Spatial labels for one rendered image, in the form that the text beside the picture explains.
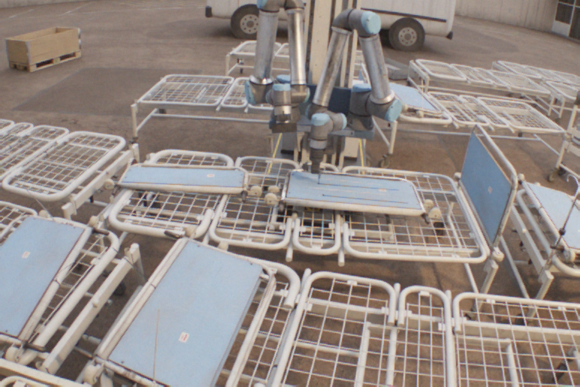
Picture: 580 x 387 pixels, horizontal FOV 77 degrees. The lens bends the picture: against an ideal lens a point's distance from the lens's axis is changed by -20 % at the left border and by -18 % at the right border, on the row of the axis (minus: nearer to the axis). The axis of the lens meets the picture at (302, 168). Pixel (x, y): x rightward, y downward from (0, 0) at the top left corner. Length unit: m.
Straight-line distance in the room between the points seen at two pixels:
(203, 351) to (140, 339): 0.21
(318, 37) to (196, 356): 2.09
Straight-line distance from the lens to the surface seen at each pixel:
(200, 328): 1.54
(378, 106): 2.58
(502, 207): 2.18
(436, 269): 2.85
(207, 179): 2.43
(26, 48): 7.79
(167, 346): 1.48
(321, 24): 2.83
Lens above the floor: 1.71
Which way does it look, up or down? 27 degrees down
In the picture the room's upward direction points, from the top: 5 degrees clockwise
